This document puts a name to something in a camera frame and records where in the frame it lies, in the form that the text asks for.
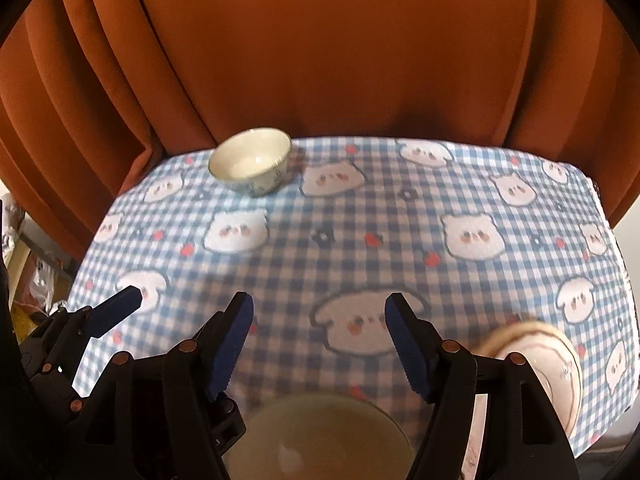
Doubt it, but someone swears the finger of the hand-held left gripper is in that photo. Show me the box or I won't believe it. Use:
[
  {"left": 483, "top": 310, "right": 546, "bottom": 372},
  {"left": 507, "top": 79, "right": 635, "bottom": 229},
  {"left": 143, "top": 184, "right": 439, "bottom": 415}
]
[
  {"left": 209, "top": 396, "right": 247, "bottom": 448},
  {"left": 30, "top": 285, "right": 143, "bottom": 426}
]

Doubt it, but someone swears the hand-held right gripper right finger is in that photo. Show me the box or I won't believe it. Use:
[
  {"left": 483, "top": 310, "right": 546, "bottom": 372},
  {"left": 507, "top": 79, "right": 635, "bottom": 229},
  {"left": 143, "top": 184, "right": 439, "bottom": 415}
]
[{"left": 384, "top": 291, "right": 581, "bottom": 480}]

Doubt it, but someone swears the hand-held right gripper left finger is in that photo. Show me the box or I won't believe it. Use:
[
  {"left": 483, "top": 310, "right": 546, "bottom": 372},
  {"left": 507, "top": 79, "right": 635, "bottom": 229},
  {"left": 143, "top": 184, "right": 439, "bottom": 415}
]
[{"left": 75, "top": 291, "right": 254, "bottom": 480}]

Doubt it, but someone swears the small floral white bowl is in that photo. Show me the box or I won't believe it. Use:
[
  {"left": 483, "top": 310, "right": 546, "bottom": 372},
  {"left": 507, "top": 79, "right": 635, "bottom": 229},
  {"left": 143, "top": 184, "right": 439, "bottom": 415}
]
[
  {"left": 208, "top": 128, "right": 292, "bottom": 197},
  {"left": 225, "top": 392, "right": 416, "bottom": 480}
]

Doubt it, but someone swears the pink-rimmed white plate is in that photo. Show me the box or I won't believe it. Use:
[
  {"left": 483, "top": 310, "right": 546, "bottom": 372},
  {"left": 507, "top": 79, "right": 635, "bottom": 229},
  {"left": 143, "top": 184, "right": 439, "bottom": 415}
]
[{"left": 460, "top": 322, "right": 583, "bottom": 480}]

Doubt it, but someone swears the clear plastic bag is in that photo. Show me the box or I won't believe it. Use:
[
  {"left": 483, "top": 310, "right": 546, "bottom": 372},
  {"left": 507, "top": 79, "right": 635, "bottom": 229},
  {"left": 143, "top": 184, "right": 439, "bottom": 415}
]
[{"left": 27, "top": 260, "right": 68, "bottom": 311}]

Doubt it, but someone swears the blue checkered cartoon tablecloth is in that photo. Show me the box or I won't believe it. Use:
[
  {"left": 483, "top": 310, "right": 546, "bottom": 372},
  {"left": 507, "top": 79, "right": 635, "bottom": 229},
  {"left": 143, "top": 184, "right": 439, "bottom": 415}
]
[{"left": 65, "top": 135, "right": 640, "bottom": 461}]

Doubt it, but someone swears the orange curtain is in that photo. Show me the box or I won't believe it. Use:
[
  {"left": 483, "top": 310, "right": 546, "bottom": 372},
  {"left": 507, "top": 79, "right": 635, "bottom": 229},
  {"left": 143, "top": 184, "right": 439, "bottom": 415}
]
[{"left": 0, "top": 0, "right": 640, "bottom": 261}]

